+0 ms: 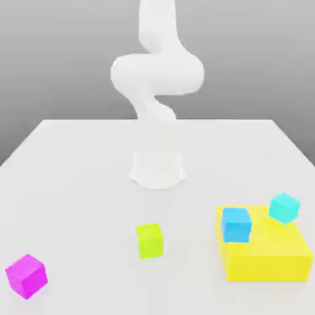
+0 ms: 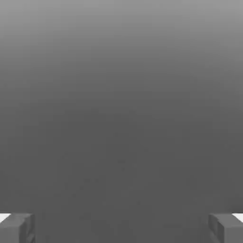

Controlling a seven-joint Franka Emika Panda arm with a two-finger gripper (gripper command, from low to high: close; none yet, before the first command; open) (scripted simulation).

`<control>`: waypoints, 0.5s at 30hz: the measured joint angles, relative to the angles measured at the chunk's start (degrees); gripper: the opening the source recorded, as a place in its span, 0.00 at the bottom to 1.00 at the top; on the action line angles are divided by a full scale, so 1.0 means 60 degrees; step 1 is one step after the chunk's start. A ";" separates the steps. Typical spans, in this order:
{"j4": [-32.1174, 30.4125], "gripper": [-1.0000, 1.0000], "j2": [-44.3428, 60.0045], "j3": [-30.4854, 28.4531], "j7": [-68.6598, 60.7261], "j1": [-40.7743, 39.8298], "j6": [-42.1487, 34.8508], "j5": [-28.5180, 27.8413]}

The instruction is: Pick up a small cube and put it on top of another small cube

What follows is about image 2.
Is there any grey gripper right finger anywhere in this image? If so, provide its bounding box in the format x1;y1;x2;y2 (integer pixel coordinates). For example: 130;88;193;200
207;213;243;243

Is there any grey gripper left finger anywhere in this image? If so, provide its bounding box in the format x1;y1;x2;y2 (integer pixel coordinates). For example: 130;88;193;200
0;213;36;243

